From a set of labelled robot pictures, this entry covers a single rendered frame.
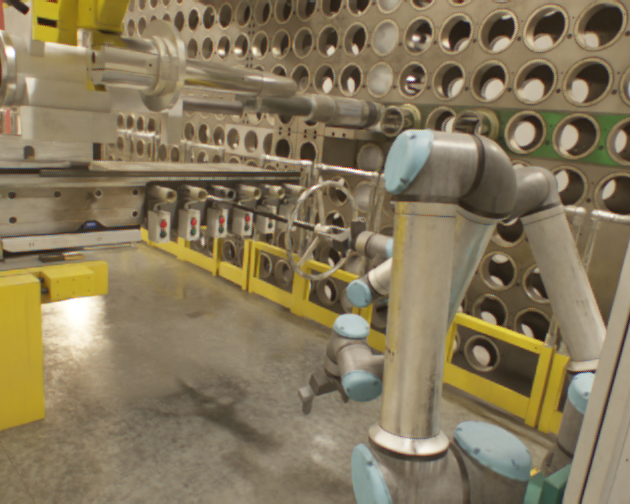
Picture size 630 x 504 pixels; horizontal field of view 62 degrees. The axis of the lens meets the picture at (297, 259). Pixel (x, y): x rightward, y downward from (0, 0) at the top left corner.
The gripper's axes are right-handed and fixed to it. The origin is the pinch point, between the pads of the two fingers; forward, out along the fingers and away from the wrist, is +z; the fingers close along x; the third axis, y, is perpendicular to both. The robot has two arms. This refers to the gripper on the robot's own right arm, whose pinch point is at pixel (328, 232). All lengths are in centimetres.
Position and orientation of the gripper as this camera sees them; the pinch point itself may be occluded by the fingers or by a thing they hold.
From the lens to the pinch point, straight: 199.7
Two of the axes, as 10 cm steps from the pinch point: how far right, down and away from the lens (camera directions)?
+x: 7.3, -3.9, 5.7
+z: -6.7, -2.5, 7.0
